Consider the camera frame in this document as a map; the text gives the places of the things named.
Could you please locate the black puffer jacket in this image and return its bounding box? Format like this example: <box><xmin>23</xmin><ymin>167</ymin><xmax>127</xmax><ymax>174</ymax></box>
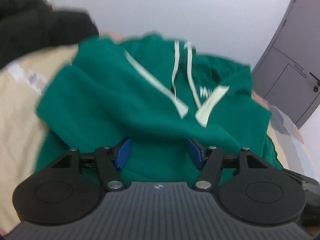
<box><xmin>0</xmin><ymin>0</ymin><xmax>100</xmax><ymax>68</ymax></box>

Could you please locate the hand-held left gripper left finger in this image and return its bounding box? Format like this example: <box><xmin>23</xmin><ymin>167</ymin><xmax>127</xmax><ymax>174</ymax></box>
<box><xmin>50</xmin><ymin>137</ymin><xmax>132</xmax><ymax>192</ymax></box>

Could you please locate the black door handle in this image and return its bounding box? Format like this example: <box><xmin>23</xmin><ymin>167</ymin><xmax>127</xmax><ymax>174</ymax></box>
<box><xmin>309</xmin><ymin>72</ymin><xmax>320</xmax><ymax>92</ymax></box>

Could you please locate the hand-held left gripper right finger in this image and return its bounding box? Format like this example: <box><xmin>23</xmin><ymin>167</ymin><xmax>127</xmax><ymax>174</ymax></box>
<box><xmin>188</xmin><ymin>138</ymin><xmax>269</xmax><ymax>191</ymax></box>

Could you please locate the grey door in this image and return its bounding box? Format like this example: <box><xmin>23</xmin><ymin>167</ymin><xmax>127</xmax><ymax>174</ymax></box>
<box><xmin>251</xmin><ymin>0</ymin><xmax>320</xmax><ymax>130</ymax></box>

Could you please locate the patchwork bed blanket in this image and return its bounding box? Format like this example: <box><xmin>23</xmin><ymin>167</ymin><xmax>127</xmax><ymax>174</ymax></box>
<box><xmin>0</xmin><ymin>30</ymin><xmax>320</xmax><ymax>233</ymax></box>

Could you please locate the green hoodie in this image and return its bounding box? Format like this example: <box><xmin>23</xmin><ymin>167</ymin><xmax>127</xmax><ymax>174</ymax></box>
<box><xmin>35</xmin><ymin>34</ymin><xmax>284</xmax><ymax>188</ymax></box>

